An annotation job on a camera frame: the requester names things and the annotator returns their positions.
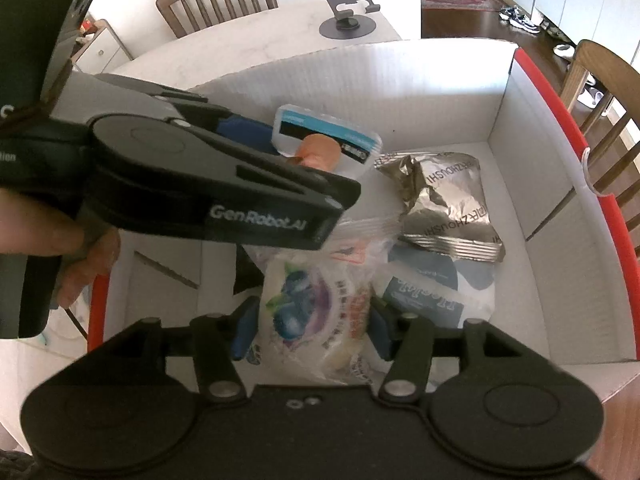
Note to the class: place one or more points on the grey metal phone stand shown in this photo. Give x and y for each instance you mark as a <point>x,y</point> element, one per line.
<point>347,27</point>

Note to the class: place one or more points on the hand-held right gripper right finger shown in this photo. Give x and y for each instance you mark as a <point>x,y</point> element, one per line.
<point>381,330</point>

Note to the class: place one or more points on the white teal snack packet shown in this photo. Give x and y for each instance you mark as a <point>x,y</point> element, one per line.
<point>325,127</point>

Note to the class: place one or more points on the white drawer cabinet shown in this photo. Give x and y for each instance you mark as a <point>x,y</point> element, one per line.
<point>102,47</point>

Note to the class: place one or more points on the dark sneaker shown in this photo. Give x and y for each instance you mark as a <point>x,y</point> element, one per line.
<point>527,25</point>
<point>510,14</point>

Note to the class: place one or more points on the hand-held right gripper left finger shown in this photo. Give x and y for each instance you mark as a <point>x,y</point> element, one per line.
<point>245,330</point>

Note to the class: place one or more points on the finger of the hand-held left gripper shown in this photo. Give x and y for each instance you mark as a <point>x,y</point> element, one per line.
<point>250,132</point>
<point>280,195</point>

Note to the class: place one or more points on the clear blueberry print packet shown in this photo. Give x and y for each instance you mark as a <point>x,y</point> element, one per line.
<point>300,305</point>

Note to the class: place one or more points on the white packet blue-grey print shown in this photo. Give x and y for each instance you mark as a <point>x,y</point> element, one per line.
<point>425,285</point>

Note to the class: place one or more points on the silver foil snack packet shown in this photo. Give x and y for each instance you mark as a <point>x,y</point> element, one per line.
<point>445,210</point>

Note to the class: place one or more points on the red and white cardboard box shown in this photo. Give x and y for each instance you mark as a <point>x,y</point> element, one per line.
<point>550,285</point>

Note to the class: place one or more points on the person's left hand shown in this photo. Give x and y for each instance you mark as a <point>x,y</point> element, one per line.
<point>35,225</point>

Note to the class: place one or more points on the white marble desktop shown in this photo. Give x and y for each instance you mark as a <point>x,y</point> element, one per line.
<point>225,45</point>

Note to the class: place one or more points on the white slipper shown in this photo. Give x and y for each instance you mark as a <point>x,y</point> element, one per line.
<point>592,92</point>
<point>564,51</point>

